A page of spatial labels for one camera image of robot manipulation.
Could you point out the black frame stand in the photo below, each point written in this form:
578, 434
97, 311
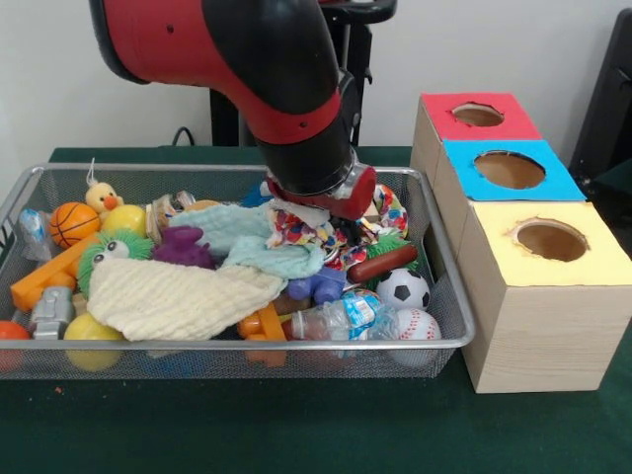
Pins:
612, 99

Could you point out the yellow toy duck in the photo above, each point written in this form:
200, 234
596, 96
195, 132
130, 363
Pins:
102, 197

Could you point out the white baseball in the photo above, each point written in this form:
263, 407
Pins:
417, 326

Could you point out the cream yellow cloth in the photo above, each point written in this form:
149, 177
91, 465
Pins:
182, 301

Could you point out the wooden box with three holes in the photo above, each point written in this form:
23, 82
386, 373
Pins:
543, 336

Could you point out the clear mesh bin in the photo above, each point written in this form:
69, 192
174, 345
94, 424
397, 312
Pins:
439, 257

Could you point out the green fuzzy toy big eyes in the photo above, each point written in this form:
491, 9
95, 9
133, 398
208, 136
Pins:
116, 249

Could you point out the orange toy basketball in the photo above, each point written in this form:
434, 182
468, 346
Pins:
74, 224

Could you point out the brown toy sausage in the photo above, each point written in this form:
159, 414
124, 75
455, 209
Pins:
382, 269

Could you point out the purple spiky toy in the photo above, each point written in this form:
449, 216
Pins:
185, 247

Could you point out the twisted colourful dotted cloth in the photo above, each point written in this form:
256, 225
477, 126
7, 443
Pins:
392, 207

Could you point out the black white soccer ball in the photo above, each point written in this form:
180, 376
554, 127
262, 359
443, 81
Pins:
403, 291

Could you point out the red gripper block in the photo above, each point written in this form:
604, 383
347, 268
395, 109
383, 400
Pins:
358, 195

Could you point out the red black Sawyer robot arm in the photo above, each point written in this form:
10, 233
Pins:
222, 49

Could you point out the mint green cloth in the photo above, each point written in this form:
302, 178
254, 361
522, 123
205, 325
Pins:
266, 247

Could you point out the large colourful dotted cloth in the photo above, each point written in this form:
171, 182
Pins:
301, 229

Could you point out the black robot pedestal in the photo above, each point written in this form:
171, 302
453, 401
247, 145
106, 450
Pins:
385, 9

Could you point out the dark green table cloth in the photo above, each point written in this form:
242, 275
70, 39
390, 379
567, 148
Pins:
617, 197
296, 429

